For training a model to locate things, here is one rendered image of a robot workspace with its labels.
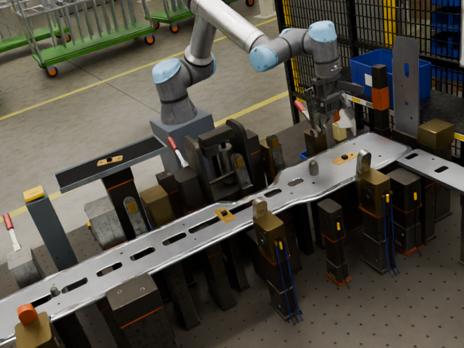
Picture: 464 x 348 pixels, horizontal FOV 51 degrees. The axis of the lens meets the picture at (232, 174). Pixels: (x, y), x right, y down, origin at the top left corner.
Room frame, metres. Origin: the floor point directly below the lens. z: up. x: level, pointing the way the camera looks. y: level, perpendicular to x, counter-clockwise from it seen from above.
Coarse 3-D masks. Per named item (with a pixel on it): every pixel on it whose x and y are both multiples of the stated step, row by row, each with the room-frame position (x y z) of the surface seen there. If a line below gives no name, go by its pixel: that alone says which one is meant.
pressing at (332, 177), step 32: (320, 160) 1.44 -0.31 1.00; (352, 160) 1.39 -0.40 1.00; (384, 160) 1.35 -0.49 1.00; (256, 192) 1.33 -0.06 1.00; (288, 192) 1.29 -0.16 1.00; (320, 192) 1.25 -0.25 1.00; (192, 224) 1.24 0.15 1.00; (224, 224) 1.20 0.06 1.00; (96, 256) 1.19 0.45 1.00; (128, 256) 1.15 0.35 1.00; (160, 256) 1.12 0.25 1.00; (32, 288) 1.11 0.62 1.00; (96, 288) 1.04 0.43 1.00; (0, 320) 1.00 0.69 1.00
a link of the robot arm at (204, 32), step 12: (228, 0) 1.78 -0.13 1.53; (204, 24) 1.81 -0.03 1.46; (192, 36) 1.88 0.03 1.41; (204, 36) 1.83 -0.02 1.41; (192, 48) 1.89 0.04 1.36; (204, 48) 1.86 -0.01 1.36; (192, 60) 1.89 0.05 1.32; (204, 60) 1.89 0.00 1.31; (192, 72) 1.89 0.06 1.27; (204, 72) 1.91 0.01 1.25; (192, 84) 1.90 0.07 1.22
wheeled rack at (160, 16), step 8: (232, 0) 9.20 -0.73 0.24; (248, 0) 9.44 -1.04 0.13; (144, 8) 9.43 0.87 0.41; (176, 8) 9.41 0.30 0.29; (184, 8) 9.21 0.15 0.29; (152, 16) 9.26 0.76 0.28; (160, 16) 9.02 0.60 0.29; (168, 16) 8.61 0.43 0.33; (176, 16) 8.71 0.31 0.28; (184, 16) 8.73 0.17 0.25; (176, 24) 8.71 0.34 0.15; (176, 32) 8.70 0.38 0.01
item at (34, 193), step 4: (32, 188) 1.41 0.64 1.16; (36, 188) 1.41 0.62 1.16; (40, 188) 1.40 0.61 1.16; (24, 192) 1.40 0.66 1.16; (28, 192) 1.39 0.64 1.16; (32, 192) 1.39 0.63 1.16; (36, 192) 1.38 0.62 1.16; (40, 192) 1.37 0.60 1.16; (24, 196) 1.37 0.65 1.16; (28, 196) 1.36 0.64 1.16; (32, 196) 1.36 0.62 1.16; (36, 196) 1.36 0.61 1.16; (40, 196) 1.37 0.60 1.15; (28, 200) 1.35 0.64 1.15
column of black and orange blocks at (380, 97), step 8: (376, 64) 1.69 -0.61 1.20; (376, 72) 1.66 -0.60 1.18; (384, 72) 1.65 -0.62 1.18; (376, 80) 1.66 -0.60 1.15; (384, 80) 1.65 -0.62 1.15; (376, 88) 1.67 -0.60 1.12; (384, 88) 1.65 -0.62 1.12; (376, 96) 1.66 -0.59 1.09; (384, 96) 1.65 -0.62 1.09; (376, 104) 1.66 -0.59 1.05; (384, 104) 1.65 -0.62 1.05; (376, 112) 1.67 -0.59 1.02; (384, 112) 1.65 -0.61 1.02; (376, 120) 1.67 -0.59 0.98; (384, 120) 1.65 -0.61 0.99; (376, 128) 1.67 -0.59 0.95; (384, 128) 1.65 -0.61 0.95
